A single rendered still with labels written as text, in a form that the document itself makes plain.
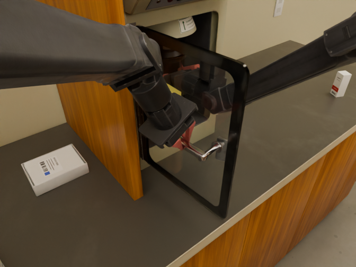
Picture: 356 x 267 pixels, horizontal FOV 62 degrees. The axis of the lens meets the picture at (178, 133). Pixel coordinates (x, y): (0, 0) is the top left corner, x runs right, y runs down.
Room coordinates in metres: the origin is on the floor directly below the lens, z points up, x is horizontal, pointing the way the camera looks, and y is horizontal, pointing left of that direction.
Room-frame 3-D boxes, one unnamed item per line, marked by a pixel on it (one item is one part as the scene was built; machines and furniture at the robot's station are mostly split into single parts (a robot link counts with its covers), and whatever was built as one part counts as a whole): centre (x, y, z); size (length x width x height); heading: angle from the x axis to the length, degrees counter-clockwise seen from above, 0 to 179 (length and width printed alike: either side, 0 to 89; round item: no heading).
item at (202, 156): (0.47, -0.04, 1.20); 0.10 x 0.05 x 0.03; 44
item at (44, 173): (0.65, 0.37, 0.96); 0.16 x 0.12 x 0.04; 128
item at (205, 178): (0.54, -0.01, 1.19); 0.30 x 0.01 x 0.40; 44
